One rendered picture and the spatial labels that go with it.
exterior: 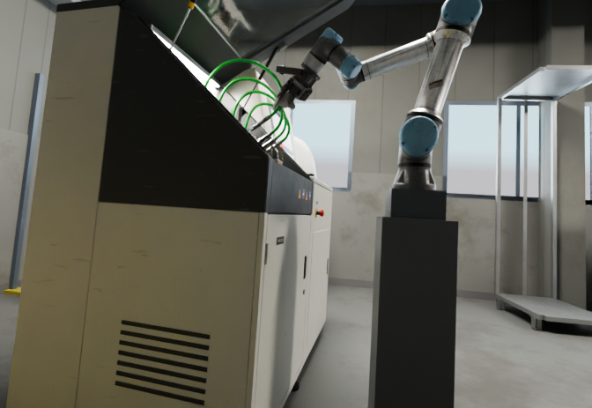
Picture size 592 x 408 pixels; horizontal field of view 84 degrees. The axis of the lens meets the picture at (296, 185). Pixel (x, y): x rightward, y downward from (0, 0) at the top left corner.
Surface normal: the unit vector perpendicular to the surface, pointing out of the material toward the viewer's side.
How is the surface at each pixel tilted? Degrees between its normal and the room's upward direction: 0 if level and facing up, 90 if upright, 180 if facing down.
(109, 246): 90
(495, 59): 90
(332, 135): 90
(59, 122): 90
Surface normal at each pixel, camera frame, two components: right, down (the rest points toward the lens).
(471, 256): -0.15, -0.09
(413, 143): -0.33, 0.03
